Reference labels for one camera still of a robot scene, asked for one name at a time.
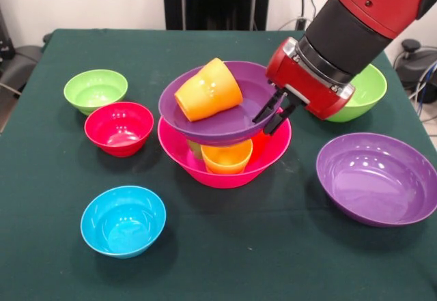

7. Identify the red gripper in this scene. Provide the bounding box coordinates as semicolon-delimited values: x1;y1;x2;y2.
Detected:
251;36;356;137

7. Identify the red cup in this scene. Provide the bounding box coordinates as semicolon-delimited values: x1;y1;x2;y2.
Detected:
250;130;270;163

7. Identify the purple bowl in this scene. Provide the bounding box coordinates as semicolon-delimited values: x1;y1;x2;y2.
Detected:
158;61;285;149
315;132;437;228

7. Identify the yellow cup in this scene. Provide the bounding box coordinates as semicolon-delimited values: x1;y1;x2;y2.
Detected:
200;139;254;175

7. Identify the orange cup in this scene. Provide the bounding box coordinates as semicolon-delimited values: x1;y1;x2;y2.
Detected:
173;57;244;123

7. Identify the green cup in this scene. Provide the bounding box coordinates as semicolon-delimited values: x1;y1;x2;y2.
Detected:
186;139;203;160

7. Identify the large green bowl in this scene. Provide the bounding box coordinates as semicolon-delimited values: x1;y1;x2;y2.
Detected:
324;63;389;124

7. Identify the large pink bowl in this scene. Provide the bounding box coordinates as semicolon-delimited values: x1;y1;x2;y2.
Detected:
157;107;293;190

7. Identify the blue bowl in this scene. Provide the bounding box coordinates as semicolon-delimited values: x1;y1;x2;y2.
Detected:
80;185;167;260

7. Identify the dark green tablecloth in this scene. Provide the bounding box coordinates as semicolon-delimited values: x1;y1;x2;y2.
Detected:
0;28;437;301

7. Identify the black floor stand base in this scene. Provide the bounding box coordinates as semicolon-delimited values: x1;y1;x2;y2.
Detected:
0;44;44;92
393;38;437;89

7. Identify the small red bowl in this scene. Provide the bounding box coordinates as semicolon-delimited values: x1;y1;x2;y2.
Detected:
84;101;155;158

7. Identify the small green bowl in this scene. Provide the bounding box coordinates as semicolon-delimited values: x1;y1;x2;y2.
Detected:
63;69;129;117

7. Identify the black hanging cable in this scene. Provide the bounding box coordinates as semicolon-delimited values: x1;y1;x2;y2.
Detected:
278;0;318;31

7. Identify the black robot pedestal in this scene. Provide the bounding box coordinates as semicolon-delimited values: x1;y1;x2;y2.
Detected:
156;0;277;31

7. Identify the blue and white cable bundle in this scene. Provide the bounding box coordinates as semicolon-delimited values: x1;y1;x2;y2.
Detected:
408;60;437;106

